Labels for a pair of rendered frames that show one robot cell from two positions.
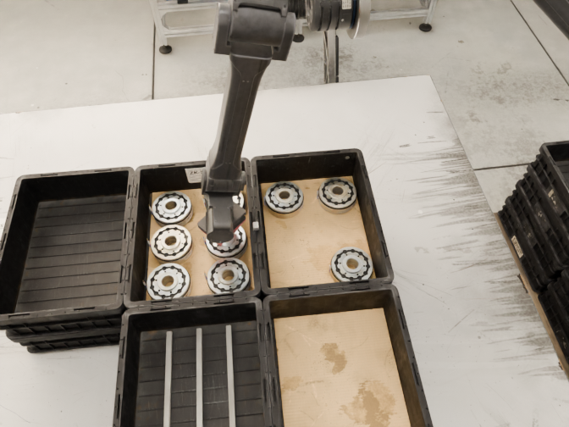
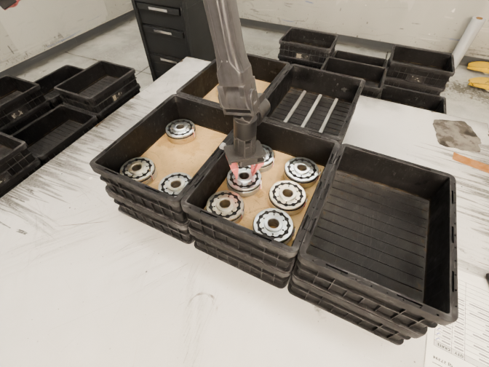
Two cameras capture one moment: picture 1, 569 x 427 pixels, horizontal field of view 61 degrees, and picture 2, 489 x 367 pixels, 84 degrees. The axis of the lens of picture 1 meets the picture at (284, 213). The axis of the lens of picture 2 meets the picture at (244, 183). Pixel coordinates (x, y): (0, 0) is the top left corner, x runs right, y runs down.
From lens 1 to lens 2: 1.24 m
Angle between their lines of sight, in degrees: 71
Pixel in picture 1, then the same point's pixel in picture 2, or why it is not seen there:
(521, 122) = not seen: outside the picture
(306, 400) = not seen: hidden behind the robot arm
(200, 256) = (268, 185)
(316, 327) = not seen: hidden behind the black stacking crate
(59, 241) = (391, 258)
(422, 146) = (12, 223)
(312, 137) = (71, 294)
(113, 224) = (332, 249)
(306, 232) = (184, 164)
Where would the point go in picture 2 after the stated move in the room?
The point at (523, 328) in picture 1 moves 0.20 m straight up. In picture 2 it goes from (126, 111) to (110, 70)
